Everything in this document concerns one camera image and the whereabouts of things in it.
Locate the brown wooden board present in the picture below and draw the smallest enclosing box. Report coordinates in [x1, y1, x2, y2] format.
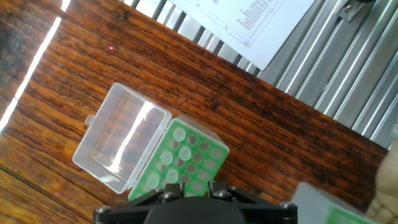
[0, 0, 398, 224]

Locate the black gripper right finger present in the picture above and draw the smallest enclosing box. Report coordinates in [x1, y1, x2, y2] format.
[208, 182, 300, 224]

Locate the tall green pipette tip holder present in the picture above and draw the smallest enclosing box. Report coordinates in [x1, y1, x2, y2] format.
[291, 180, 398, 224]

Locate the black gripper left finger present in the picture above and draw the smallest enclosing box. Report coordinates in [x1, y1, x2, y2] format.
[93, 181, 185, 224]

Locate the small metal mount bracket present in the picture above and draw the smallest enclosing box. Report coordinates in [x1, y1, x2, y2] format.
[336, 5, 364, 24]

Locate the printed white paper sheet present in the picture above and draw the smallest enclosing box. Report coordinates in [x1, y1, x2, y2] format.
[168, 0, 318, 70]

